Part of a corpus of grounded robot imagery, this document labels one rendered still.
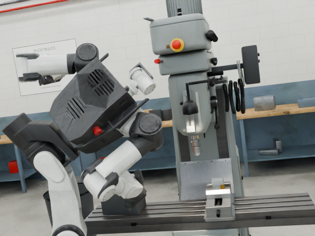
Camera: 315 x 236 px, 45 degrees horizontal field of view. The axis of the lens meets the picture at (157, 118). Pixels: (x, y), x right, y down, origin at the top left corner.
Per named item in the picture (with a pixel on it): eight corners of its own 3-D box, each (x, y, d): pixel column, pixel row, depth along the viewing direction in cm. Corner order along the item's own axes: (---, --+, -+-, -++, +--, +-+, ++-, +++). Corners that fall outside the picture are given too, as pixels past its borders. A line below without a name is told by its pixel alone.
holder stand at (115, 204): (138, 215, 205) (133, 179, 202) (102, 214, 212) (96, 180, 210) (146, 206, 216) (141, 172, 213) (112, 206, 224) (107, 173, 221)
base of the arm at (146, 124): (150, 142, 140) (167, 119, 145) (122, 126, 144) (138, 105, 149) (153, 159, 153) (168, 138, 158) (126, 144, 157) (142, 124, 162)
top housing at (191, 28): (207, 47, 170) (203, 11, 168) (150, 55, 176) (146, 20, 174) (212, 50, 216) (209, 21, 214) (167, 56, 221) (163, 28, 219)
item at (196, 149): (203, 152, 200) (202, 142, 199) (196, 154, 197) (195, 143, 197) (197, 151, 204) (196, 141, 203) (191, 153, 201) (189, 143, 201)
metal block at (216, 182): (224, 191, 198) (222, 180, 198) (213, 191, 199) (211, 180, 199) (224, 188, 203) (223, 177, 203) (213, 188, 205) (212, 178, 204)
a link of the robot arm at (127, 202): (131, 213, 182) (128, 206, 172) (118, 199, 186) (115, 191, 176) (151, 195, 186) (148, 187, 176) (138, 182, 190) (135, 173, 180)
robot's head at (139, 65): (137, 86, 158) (151, 74, 158) (124, 72, 161) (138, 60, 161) (141, 91, 164) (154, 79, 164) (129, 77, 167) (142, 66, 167)
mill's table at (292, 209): (323, 224, 182) (322, 208, 181) (81, 235, 208) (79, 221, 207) (313, 206, 204) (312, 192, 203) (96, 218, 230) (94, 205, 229)
